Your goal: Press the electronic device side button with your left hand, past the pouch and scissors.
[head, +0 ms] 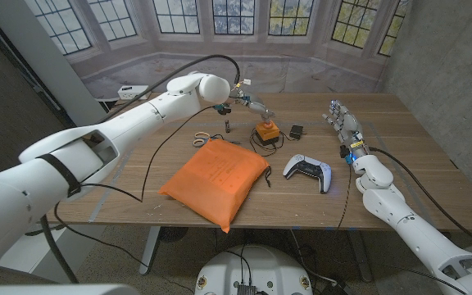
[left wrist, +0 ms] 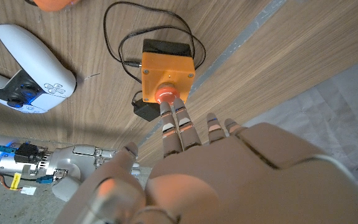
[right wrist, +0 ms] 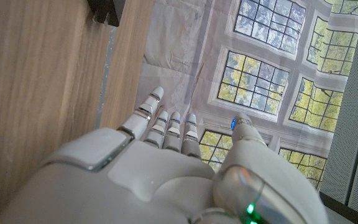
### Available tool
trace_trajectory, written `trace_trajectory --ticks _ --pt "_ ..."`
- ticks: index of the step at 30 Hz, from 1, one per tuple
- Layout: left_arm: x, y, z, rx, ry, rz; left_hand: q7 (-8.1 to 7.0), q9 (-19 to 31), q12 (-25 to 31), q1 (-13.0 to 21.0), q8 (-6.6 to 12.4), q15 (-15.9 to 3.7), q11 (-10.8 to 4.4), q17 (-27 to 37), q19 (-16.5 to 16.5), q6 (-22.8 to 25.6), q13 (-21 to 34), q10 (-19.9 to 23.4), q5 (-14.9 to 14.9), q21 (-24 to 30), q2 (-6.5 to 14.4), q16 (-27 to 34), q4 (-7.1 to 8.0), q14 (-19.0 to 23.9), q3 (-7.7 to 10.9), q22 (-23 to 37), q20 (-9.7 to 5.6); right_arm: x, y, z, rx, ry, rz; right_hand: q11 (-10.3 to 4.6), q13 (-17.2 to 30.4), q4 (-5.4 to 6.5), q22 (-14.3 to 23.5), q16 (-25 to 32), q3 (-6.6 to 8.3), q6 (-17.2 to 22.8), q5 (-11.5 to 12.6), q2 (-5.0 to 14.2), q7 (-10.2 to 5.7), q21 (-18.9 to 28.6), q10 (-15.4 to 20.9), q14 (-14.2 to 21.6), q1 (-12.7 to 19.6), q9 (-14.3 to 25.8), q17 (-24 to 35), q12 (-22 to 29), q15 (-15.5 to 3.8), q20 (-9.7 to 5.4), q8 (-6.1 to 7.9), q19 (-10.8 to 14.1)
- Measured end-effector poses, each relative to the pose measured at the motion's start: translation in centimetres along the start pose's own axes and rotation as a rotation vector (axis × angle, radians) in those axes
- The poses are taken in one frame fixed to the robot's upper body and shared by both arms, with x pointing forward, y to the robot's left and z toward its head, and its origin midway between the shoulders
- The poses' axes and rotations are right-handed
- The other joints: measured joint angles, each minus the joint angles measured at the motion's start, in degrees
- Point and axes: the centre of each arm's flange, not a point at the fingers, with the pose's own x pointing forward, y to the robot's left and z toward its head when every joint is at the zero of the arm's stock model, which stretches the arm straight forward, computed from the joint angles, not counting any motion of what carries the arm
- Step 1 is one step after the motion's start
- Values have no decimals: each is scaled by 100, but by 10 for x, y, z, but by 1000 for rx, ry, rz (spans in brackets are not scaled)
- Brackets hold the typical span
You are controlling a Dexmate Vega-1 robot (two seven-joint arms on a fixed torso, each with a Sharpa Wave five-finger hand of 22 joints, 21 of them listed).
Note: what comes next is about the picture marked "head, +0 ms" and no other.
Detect tan handled scissors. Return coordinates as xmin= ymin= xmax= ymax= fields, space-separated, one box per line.
xmin=192 ymin=130 xmax=220 ymax=148

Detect white power strip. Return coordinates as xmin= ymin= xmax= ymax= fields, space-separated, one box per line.
xmin=116 ymin=84 xmax=151 ymax=101

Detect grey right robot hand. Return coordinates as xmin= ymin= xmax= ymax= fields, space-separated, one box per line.
xmin=322 ymin=99 xmax=370 ymax=159

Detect orange box red button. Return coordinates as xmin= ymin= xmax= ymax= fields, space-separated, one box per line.
xmin=255 ymin=119 xmax=281 ymax=147

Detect white floor platform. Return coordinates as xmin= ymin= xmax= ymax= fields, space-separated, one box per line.
xmin=0 ymin=223 xmax=106 ymax=284

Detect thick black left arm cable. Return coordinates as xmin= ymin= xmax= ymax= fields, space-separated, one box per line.
xmin=39 ymin=53 xmax=242 ymax=284

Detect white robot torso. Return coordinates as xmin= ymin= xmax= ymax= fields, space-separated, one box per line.
xmin=194 ymin=244 xmax=314 ymax=295

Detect grey table leg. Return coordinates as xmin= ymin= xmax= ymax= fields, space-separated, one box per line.
xmin=346 ymin=229 xmax=374 ymax=283
xmin=138 ymin=225 xmax=162 ymax=275

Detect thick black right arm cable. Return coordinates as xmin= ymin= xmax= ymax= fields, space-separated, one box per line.
xmin=368 ymin=146 xmax=472 ymax=252

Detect orange fabric pouch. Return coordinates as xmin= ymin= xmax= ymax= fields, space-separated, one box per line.
xmin=157 ymin=138 xmax=270 ymax=234

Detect black button box cable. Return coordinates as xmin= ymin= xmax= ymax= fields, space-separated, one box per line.
xmin=248 ymin=127 xmax=299 ymax=158

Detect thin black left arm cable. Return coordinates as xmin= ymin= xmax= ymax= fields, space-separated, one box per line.
xmin=53 ymin=105 xmax=220 ymax=294

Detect printed window backdrop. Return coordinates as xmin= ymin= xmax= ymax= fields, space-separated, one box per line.
xmin=22 ymin=0 xmax=413 ymax=100

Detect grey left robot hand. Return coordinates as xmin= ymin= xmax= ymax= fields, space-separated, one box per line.
xmin=235 ymin=90 xmax=276 ymax=126

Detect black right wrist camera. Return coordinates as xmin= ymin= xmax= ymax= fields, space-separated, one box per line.
xmin=339 ymin=144 xmax=356 ymax=165

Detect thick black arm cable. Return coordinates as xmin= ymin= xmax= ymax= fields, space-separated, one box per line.
xmin=39 ymin=53 xmax=242 ymax=284
xmin=368 ymin=146 xmax=472 ymax=252

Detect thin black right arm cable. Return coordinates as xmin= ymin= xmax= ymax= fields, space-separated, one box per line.
xmin=337 ymin=163 xmax=353 ymax=230

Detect white black game controller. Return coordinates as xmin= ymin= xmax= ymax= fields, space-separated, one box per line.
xmin=282 ymin=153 xmax=333 ymax=194

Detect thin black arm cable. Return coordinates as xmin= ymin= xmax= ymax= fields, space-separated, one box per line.
xmin=337 ymin=163 xmax=353 ymax=230
xmin=53 ymin=105 xmax=220 ymax=294

